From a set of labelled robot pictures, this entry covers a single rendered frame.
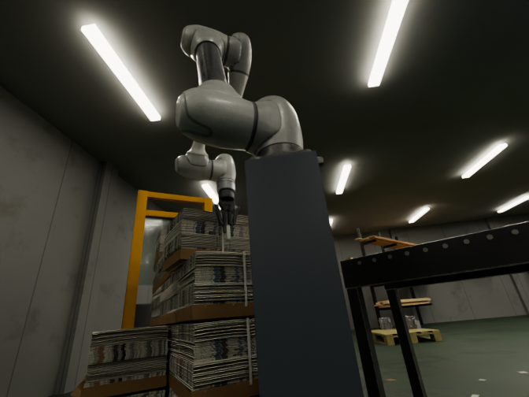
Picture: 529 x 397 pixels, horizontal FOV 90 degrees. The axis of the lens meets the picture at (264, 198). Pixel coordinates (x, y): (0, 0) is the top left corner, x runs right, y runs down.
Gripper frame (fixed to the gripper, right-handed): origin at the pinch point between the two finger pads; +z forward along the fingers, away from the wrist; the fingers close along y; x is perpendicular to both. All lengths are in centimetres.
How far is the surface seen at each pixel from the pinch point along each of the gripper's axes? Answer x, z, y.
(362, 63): -14, -215, -172
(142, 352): -25, 44, 29
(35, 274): -277, -37, 128
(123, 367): -25, 48, 35
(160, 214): -152, -70, 14
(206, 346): 14.9, 43.1, 13.8
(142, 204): -150, -78, 31
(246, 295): 16.4, 28.9, -0.3
